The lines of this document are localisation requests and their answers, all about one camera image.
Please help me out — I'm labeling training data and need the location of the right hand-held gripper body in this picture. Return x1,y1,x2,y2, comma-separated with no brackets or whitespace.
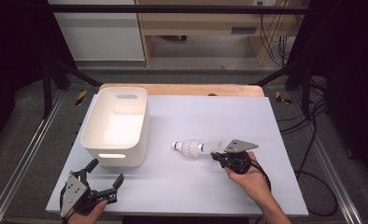
219,138,260,175

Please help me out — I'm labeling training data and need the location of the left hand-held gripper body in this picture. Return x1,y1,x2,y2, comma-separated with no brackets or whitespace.
59,169,118,218

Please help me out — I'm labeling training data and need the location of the white plastic storage bin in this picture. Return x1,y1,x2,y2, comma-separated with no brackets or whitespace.
80,86,151,168

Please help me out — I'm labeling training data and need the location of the person's right hand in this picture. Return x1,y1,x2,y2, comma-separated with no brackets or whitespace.
225,151,272,203

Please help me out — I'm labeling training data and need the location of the person's left hand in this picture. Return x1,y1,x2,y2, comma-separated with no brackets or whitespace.
67,200,108,224

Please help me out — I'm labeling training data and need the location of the white board sheet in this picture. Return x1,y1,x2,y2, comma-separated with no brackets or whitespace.
45,94,310,217

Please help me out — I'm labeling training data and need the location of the yellow black tape strip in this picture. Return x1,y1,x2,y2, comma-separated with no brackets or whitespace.
275,91,292,105
75,90,88,106

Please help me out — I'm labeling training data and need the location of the wooden table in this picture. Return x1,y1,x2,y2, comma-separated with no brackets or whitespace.
98,82,265,98

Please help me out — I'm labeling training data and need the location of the black metal stand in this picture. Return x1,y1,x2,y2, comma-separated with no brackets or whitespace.
41,59,103,119
250,60,312,119

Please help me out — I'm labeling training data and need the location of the black curtain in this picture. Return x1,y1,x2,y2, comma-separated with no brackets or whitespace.
0,0,78,153
289,0,368,175

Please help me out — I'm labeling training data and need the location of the white cabinet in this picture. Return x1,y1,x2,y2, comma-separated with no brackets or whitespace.
48,0,146,63

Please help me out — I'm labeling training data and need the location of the light wooden desk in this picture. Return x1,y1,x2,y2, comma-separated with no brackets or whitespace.
134,0,311,67

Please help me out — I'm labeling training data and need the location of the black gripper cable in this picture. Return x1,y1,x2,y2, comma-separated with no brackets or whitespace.
248,158,273,192

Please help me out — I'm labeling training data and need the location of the aluminium floor rail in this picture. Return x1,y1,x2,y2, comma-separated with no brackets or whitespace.
0,90,64,224
289,90,365,224

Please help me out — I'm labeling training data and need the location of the black floor cable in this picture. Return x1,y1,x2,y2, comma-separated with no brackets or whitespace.
279,99,340,217

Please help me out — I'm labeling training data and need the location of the hanging black cable bundle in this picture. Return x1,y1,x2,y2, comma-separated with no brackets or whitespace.
259,13,290,66

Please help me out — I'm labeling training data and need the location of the black horizontal frame bar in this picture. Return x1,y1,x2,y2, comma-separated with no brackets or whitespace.
26,4,314,15

